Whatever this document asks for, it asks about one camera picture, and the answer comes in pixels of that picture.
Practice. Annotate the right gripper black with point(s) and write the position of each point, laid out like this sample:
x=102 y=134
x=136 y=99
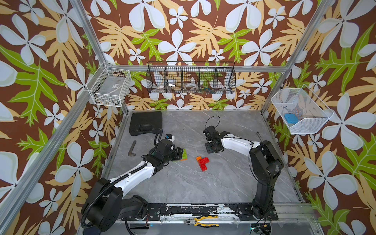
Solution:
x=208 y=150

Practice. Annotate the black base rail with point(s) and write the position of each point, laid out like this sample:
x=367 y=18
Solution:
x=155 y=211

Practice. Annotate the black wire basket centre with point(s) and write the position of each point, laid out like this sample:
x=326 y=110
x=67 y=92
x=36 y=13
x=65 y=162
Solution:
x=191 y=77

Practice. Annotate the aluminium frame post right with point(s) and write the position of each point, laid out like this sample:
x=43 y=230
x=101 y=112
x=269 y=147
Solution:
x=309 y=30

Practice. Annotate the black plastic tool case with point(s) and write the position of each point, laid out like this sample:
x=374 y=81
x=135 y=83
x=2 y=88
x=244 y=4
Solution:
x=145 y=123

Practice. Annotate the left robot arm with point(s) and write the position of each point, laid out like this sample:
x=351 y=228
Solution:
x=107 y=203

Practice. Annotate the long red lego brick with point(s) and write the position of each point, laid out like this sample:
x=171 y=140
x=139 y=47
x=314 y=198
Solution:
x=202 y=166

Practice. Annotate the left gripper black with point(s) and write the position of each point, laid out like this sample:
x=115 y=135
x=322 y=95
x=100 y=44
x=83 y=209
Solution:
x=177 y=154

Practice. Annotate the aluminium frame post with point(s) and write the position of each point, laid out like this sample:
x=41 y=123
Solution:
x=309 y=30
x=94 y=42

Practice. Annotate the grey allen key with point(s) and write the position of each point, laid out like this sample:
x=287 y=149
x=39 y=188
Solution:
x=130 y=152

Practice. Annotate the white wire basket left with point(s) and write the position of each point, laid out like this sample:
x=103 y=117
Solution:
x=109 y=85

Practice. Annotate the white wire basket right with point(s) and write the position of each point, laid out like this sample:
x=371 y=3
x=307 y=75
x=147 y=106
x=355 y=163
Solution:
x=311 y=110

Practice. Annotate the white wire basket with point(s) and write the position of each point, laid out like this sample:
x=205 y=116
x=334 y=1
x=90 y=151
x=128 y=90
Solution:
x=109 y=85
x=311 y=110

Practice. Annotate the aluminium frame post left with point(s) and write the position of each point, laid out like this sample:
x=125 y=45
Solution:
x=94 y=42

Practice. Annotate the silver combination wrench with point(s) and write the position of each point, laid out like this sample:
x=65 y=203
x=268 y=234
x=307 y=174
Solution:
x=259 y=136

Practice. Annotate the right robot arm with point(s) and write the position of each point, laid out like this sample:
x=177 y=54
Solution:
x=263 y=159

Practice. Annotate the lime green lego brick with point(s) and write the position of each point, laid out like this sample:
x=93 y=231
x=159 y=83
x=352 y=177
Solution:
x=184 y=155

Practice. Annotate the blue sponge in basket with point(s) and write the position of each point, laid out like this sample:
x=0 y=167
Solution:
x=291 y=119

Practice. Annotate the small red lego brick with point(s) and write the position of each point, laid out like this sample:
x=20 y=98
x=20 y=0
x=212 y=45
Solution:
x=205 y=160

